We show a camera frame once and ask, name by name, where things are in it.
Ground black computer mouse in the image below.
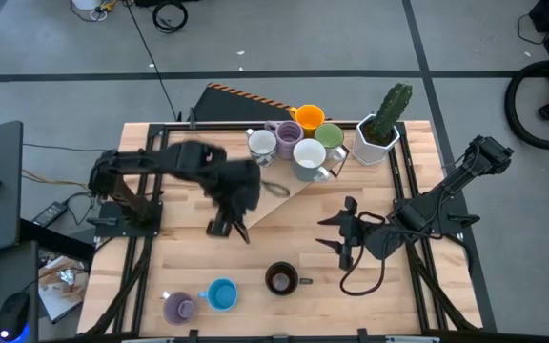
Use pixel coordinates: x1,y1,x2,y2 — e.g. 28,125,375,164
0,291,32,342

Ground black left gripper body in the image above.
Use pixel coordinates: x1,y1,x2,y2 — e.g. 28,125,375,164
202,159,262,221

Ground teal mug white handle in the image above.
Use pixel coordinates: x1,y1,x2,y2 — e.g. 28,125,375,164
292,137,332,184

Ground brown teal glazed mug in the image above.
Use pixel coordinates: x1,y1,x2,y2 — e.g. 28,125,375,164
263,260,314,297

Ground black ramp orange stripes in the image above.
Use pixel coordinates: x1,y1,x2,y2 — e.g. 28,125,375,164
192,81,333,123

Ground wooden shelf black frame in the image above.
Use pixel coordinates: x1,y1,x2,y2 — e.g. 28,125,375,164
235,124,352,231

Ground coiled black cable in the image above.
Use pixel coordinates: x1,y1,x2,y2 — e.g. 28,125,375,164
152,1,190,34

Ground black power adapter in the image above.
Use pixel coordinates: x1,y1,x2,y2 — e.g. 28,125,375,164
30,200,70,229

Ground blue white leaf mug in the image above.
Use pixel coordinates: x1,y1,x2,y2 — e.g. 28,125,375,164
244,127,279,168

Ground orange mug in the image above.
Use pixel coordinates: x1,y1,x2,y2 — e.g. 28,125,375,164
287,103,327,139

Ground dark grey desk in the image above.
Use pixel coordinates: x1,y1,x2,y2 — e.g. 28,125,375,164
0,240,40,343

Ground black table frame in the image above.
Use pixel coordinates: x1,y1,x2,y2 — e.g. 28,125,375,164
83,120,499,343

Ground thin black floor cable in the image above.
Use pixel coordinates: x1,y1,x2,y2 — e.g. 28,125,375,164
22,141,109,153

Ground black cable by case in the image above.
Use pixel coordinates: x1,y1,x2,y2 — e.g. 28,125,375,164
516,12,549,47

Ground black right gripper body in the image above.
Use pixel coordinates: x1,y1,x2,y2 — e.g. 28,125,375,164
338,195,369,271

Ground green mug white handle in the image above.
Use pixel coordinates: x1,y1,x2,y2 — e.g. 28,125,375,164
313,122,350,163

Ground light blue mug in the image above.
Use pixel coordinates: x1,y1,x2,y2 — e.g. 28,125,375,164
197,277,240,313

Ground purple ribbed mug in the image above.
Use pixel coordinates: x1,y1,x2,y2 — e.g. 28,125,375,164
263,119,305,162
161,290,197,327

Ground white planter pot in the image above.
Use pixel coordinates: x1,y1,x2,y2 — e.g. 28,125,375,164
352,112,402,167

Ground cardboard box with papers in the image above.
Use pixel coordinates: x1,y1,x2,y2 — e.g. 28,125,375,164
38,256,90,325

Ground green cactus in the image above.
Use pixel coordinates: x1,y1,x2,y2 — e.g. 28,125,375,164
372,82,414,144

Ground long black floor cable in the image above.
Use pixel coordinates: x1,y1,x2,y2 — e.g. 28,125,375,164
124,0,180,123

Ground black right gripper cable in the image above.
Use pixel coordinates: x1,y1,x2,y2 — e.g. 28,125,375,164
339,237,388,297

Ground black vacuum hose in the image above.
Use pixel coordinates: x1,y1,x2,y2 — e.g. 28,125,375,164
503,59,549,151

